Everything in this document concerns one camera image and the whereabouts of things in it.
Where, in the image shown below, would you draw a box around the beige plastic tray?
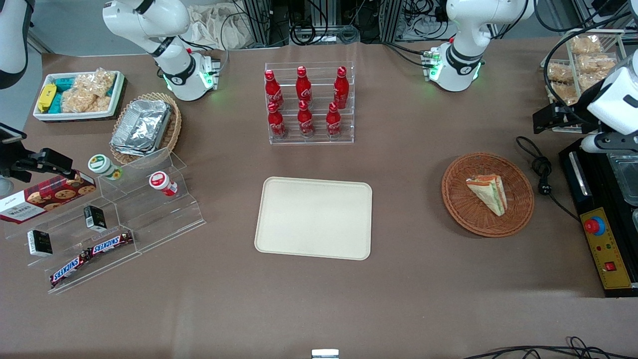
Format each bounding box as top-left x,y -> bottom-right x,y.
254,177 -> 373,261

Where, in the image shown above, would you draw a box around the clear acrylic bottle rack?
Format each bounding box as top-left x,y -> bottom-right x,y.
264,61 -> 355,146

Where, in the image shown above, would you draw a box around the stacked aluminium foil containers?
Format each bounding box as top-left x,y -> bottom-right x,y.
110,99 -> 173,157

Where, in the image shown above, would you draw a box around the yellow snack packet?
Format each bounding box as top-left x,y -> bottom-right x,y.
37,83 -> 57,113

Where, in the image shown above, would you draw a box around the black power cable with plug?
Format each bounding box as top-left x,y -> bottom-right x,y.
515,135 -> 582,223

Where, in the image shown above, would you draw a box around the small black carton box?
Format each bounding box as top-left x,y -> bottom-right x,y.
83,204 -> 108,232
26,229 -> 54,258

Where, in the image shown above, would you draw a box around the brown Snickers bar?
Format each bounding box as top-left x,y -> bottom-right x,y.
88,231 -> 135,257
49,251 -> 91,288

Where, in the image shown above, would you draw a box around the black floor cable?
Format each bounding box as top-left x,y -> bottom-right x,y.
463,336 -> 638,359

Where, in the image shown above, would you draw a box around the oval light wicker basket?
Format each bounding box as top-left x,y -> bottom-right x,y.
109,92 -> 182,167

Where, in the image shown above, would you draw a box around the green lidded yoghurt cup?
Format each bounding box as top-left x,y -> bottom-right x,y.
88,154 -> 123,181

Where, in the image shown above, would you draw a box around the bagged bread pastry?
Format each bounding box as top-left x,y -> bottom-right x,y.
547,63 -> 575,83
569,34 -> 604,56
550,80 -> 580,104
575,53 -> 618,76

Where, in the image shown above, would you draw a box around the wire basket with snacks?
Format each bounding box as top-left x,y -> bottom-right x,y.
544,28 -> 628,134

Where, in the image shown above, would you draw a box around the black machine with yellow panel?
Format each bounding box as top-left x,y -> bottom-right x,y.
558,137 -> 638,299

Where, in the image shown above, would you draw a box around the red tartan cookie box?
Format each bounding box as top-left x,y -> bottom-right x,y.
0,171 -> 97,225

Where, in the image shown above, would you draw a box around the crumpled beige cloth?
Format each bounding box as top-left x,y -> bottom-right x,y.
186,4 -> 251,51

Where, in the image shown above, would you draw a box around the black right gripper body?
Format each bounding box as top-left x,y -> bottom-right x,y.
0,150 -> 48,183

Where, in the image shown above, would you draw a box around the black cable bundle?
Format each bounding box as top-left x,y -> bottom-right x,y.
291,20 -> 360,46

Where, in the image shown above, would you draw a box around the black arm hose cable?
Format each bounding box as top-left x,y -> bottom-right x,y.
542,9 -> 638,128

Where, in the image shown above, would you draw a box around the red lidded yoghurt cup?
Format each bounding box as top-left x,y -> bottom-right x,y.
149,171 -> 178,197

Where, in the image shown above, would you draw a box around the white rectangular snack bin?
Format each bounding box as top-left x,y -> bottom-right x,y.
33,70 -> 126,122

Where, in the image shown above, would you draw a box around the aluminium frame rack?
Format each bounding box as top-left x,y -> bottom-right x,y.
243,0 -> 405,46

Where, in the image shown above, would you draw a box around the clear acrylic stepped display stand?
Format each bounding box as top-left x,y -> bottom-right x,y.
4,147 -> 207,295

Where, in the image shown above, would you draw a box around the red cola bottle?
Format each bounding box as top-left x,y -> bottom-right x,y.
267,102 -> 287,139
326,102 -> 343,138
265,69 -> 284,108
296,65 -> 313,103
297,100 -> 316,138
333,66 -> 349,108

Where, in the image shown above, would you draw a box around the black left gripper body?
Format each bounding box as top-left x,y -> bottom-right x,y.
548,100 -> 600,134

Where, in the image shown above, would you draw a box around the clear bag of rice crackers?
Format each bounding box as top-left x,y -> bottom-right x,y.
60,68 -> 117,114

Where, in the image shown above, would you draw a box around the round brown wicker basket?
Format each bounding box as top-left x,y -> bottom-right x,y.
442,152 -> 535,238

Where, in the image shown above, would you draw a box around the wrapped triangle sandwich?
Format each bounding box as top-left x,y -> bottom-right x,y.
466,174 -> 508,217

